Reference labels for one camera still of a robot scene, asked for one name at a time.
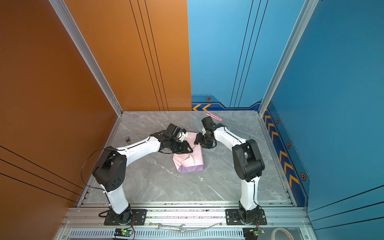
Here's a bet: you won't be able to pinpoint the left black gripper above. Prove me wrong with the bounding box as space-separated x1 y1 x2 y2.
169 139 195 155

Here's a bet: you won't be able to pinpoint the pink wrapping paper sheet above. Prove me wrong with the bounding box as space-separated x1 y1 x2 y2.
173 133 205 173

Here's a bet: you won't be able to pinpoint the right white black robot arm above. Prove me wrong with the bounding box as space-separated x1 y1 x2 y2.
195 124 267 226

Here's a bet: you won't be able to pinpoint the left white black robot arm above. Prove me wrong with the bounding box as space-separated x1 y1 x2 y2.
92 136 193 225

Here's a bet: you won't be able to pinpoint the pink scissors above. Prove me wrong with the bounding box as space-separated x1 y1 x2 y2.
206 112 222 122

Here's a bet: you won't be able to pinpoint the left green circuit board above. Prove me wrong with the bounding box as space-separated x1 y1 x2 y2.
113 228 136 240

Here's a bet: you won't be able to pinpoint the green circuit board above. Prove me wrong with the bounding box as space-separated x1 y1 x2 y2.
243 228 259 240
113 228 136 240

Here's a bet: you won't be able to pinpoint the right green circuit board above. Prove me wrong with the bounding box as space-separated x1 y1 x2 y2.
243 228 259 240

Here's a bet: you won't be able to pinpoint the white tape roll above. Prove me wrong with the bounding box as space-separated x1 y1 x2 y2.
271 227 295 240

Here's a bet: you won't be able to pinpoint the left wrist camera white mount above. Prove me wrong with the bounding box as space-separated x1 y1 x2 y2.
165 124 188 141

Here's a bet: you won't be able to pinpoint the silver wrench on rail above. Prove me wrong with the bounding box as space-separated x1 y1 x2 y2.
149 223 186 233

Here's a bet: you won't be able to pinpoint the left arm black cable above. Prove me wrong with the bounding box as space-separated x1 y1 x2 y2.
80 147 106 191

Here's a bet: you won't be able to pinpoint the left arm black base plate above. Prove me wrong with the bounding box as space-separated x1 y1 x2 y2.
104 209 147 227

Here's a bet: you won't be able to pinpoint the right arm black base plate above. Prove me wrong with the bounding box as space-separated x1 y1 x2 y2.
225 208 268 226

